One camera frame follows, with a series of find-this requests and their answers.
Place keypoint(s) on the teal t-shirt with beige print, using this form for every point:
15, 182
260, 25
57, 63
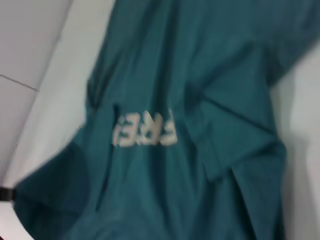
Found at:
175, 125

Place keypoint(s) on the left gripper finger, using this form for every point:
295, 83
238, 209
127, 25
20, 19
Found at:
7, 193

